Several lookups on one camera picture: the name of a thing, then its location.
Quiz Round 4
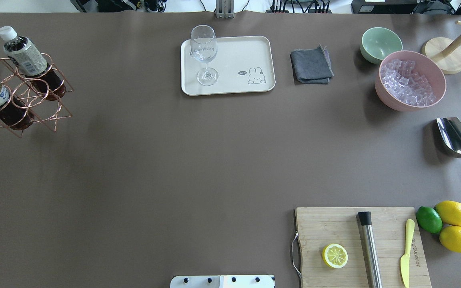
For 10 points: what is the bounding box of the cream rabbit tray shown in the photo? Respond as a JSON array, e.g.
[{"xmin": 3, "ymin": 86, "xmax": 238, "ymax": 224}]
[{"xmin": 180, "ymin": 35, "xmax": 276, "ymax": 96}]

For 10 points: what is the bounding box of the tea bottle at basket end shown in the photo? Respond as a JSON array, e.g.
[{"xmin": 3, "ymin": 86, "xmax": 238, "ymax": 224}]
[{"xmin": 0, "ymin": 82, "xmax": 34, "ymax": 130}]

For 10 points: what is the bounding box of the clear wine glass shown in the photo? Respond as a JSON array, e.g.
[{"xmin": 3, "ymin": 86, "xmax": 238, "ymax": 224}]
[{"xmin": 190, "ymin": 24, "xmax": 219, "ymax": 86}]

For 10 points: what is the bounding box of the yellow lemon far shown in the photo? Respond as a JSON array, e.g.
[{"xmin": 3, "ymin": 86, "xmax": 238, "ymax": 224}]
[{"xmin": 434, "ymin": 200, "xmax": 461, "ymax": 226}]

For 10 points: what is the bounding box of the yellow lemon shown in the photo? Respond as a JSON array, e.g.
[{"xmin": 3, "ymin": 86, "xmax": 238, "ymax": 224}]
[
  {"xmin": 439, "ymin": 226, "xmax": 461, "ymax": 253},
  {"xmin": 434, "ymin": 200, "xmax": 461, "ymax": 226}
]

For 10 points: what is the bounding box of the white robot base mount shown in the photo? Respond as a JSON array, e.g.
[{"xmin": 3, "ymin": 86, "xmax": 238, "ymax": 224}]
[{"xmin": 170, "ymin": 275, "xmax": 276, "ymax": 288}]

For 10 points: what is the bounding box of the bamboo cutting board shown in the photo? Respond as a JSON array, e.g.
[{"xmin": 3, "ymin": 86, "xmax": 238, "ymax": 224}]
[{"xmin": 295, "ymin": 207, "xmax": 416, "ymax": 288}]

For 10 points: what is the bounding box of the yellow lemon near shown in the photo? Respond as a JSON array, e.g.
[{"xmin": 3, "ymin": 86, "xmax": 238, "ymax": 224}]
[{"xmin": 439, "ymin": 226, "xmax": 461, "ymax": 253}]

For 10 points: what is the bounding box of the yellow plastic knife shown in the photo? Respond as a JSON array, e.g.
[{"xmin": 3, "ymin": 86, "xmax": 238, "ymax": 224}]
[{"xmin": 399, "ymin": 219, "xmax": 415, "ymax": 288}]

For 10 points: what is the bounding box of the green lime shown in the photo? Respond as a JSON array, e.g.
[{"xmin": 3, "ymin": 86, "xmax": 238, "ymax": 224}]
[{"xmin": 415, "ymin": 206, "xmax": 443, "ymax": 234}]

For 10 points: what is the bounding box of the half lemon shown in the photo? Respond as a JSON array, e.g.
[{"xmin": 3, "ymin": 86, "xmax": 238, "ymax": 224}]
[{"xmin": 322, "ymin": 244, "xmax": 348, "ymax": 268}]

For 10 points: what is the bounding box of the grey folded cloth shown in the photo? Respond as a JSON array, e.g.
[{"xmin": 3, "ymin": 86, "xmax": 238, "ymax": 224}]
[{"xmin": 290, "ymin": 44, "xmax": 334, "ymax": 84}]

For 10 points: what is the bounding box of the wooden mug tree stand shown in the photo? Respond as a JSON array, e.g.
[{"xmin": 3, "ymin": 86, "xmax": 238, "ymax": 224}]
[{"xmin": 421, "ymin": 20, "xmax": 461, "ymax": 74}]

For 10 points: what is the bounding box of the steel ice scoop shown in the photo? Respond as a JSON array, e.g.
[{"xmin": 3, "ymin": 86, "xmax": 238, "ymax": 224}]
[{"xmin": 436, "ymin": 117, "xmax": 461, "ymax": 158}]

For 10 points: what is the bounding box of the green bowl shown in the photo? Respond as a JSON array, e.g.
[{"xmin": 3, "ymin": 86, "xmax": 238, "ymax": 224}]
[{"xmin": 360, "ymin": 27, "xmax": 403, "ymax": 64}]

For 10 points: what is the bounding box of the tea bottle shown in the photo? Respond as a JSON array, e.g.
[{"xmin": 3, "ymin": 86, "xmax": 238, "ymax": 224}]
[
  {"xmin": 0, "ymin": 26, "xmax": 66, "ymax": 101},
  {"xmin": 0, "ymin": 82, "xmax": 34, "ymax": 130}
]

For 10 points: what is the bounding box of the steel muddler black tip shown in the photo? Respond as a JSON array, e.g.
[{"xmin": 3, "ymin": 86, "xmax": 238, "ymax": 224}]
[{"xmin": 357, "ymin": 211, "xmax": 383, "ymax": 288}]

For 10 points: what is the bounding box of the pink bowl of ice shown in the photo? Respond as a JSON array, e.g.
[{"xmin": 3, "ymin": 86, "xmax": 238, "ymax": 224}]
[{"xmin": 375, "ymin": 50, "xmax": 447, "ymax": 112}]

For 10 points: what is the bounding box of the copper wire bottle basket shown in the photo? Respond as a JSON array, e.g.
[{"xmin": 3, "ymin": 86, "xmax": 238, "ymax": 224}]
[{"xmin": 0, "ymin": 56, "xmax": 72, "ymax": 138}]

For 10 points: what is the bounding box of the aluminium frame post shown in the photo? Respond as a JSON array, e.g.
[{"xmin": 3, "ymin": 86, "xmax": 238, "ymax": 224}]
[{"xmin": 214, "ymin": 0, "xmax": 235, "ymax": 19}]

